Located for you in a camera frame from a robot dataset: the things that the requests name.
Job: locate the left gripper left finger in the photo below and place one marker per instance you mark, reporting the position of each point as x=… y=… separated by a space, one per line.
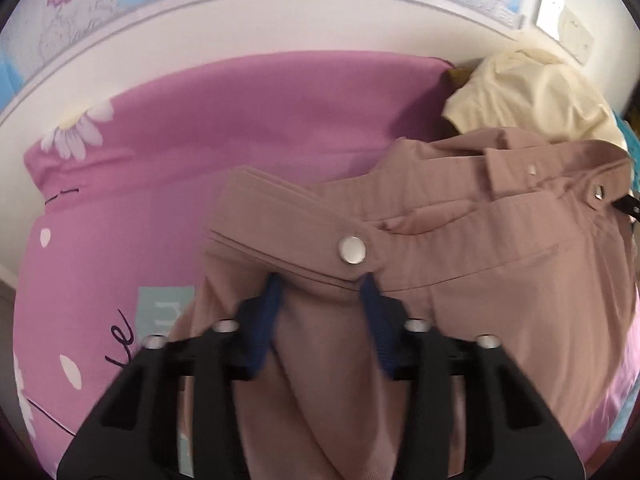
x=170 y=388

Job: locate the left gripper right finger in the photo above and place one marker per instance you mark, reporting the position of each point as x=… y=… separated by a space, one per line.
x=473 y=386

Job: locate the dusty pink jacket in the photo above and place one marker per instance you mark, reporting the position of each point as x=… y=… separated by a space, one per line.
x=493 y=232

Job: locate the pink floral bed sheet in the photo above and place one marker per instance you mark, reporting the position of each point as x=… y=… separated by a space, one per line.
x=129 y=194

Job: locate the cream yellow garment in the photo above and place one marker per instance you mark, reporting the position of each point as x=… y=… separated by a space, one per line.
x=533 y=90

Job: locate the white wall socket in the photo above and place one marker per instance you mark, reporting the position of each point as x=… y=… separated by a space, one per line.
x=560 y=23

